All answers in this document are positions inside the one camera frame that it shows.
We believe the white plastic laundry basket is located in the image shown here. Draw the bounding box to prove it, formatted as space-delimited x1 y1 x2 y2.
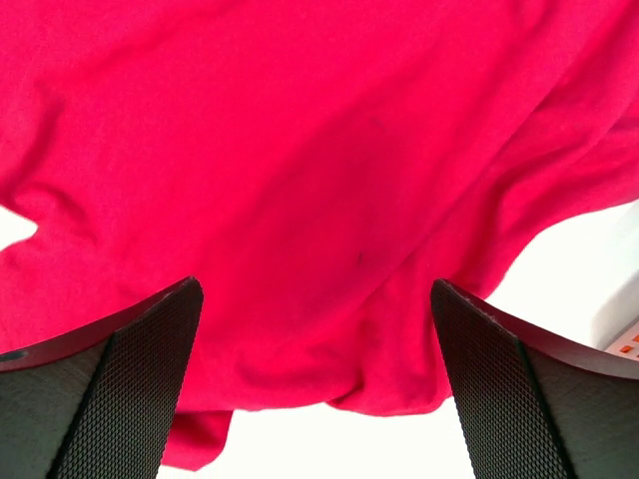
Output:
592 272 638 361

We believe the crimson red t shirt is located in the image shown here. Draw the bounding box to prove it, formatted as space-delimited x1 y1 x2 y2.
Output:
1 1 638 470

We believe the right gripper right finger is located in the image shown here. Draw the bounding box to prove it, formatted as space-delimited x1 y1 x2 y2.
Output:
430 279 638 479

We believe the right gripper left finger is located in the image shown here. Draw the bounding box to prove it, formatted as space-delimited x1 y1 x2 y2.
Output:
1 277 204 479

